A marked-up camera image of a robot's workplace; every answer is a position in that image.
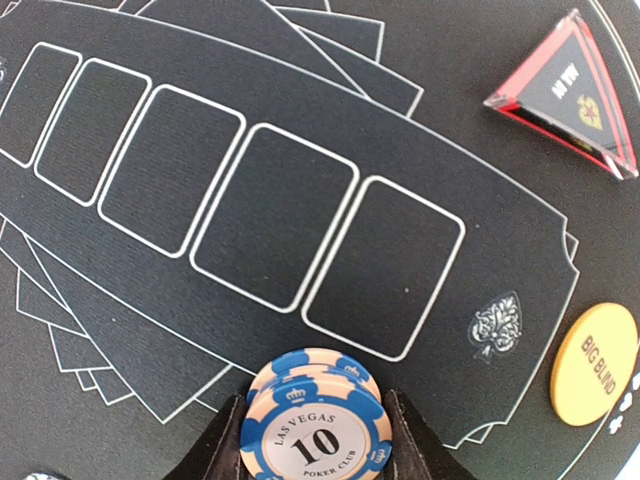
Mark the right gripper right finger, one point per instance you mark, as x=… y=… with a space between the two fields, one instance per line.
x=417 y=452

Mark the orange big blind button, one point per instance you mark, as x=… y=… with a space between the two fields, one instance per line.
x=594 y=364

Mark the round black poker mat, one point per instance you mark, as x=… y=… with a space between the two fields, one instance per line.
x=192 y=188

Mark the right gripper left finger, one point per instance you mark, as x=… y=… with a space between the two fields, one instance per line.
x=216 y=453

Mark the small blue ten chip stack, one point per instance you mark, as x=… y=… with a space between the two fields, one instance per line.
x=315 y=413

